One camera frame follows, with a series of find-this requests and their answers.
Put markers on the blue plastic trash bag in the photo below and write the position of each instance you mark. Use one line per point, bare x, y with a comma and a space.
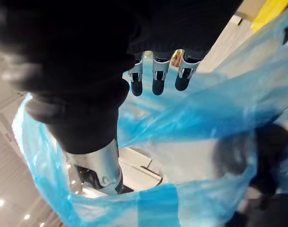
195, 111

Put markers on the yellow flat object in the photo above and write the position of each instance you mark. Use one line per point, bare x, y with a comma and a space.
271, 13

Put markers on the white small bin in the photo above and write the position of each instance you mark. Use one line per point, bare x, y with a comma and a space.
141, 172

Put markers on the dark robot foot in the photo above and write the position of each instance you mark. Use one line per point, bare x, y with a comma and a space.
273, 156

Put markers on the beige tea table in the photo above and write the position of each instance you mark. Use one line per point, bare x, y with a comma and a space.
231, 42

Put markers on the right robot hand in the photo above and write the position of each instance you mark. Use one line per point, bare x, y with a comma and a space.
70, 59

